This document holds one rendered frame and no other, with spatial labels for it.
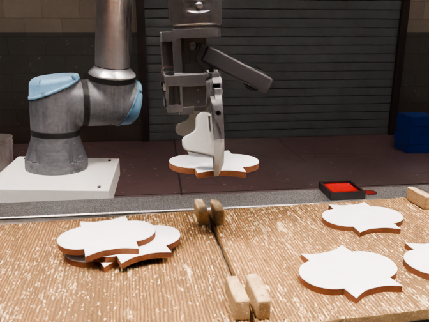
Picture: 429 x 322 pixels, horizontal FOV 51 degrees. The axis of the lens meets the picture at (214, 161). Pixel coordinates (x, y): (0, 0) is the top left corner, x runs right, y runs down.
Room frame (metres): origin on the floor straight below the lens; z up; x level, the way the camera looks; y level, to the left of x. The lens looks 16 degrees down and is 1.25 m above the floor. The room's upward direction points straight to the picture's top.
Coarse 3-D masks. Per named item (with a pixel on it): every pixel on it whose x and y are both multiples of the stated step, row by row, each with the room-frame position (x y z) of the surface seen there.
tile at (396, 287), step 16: (304, 256) 0.58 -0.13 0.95; (320, 256) 0.58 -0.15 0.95; (336, 256) 0.58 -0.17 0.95; (352, 256) 0.58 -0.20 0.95; (368, 256) 0.58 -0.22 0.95; (384, 256) 0.58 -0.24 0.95; (304, 272) 0.53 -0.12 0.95; (320, 272) 0.53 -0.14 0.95; (336, 272) 0.53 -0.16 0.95; (352, 272) 0.53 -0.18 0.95; (368, 272) 0.53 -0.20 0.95; (384, 272) 0.53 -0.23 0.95; (320, 288) 0.50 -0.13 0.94; (336, 288) 0.50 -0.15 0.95; (352, 288) 0.50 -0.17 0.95; (368, 288) 0.50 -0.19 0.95; (384, 288) 0.50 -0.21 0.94; (400, 288) 0.50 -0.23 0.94
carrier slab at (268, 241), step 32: (224, 224) 0.71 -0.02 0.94; (256, 224) 0.71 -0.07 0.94; (288, 224) 0.71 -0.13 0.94; (320, 224) 0.71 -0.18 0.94; (416, 224) 0.71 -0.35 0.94; (224, 256) 0.62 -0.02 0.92; (256, 256) 0.60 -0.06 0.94; (288, 256) 0.60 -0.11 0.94; (288, 288) 0.51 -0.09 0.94; (416, 288) 0.51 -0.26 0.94; (256, 320) 0.44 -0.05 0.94; (288, 320) 0.44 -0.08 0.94; (320, 320) 0.44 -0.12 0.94; (352, 320) 0.45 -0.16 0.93; (384, 320) 0.46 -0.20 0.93; (416, 320) 0.46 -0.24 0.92
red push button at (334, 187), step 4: (324, 184) 0.94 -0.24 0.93; (328, 184) 0.94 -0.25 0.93; (332, 184) 0.94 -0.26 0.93; (336, 184) 0.94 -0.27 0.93; (340, 184) 0.94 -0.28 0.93; (344, 184) 0.94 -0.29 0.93; (348, 184) 0.94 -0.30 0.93; (332, 188) 0.91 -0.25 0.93; (336, 188) 0.91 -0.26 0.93; (340, 188) 0.91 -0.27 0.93; (344, 188) 0.91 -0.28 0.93; (348, 188) 0.91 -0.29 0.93; (352, 188) 0.91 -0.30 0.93
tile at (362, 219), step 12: (360, 204) 0.78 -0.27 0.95; (324, 216) 0.72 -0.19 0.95; (336, 216) 0.72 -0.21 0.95; (348, 216) 0.72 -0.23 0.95; (360, 216) 0.72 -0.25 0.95; (372, 216) 0.72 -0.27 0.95; (384, 216) 0.72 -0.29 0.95; (396, 216) 0.72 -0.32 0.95; (336, 228) 0.69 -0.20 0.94; (348, 228) 0.68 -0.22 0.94; (360, 228) 0.67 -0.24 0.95; (372, 228) 0.67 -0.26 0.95; (384, 228) 0.68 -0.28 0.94; (396, 228) 0.67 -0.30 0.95
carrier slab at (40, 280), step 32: (32, 224) 0.71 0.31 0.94; (64, 224) 0.71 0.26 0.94; (160, 224) 0.71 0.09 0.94; (192, 224) 0.71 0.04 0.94; (0, 256) 0.60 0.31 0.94; (32, 256) 0.60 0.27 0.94; (64, 256) 0.60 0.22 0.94; (192, 256) 0.60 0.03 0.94; (0, 288) 0.51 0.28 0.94; (32, 288) 0.51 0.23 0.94; (64, 288) 0.51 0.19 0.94; (96, 288) 0.51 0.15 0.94; (128, 288) 0.51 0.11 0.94; (160, 288) 0.51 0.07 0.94; (192, 288) 0.51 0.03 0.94; (224, 288) 0.51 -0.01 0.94; (0, 320) 0.44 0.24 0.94; (32, 320) 0.44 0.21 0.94; (64, 320) 0.44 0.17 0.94; (96, 320) 0.44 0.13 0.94; (128, 320) 0.44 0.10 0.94; (160, 320) 0.44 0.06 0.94; (192, 320) 0.44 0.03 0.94; (224, 320) 0.44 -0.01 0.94
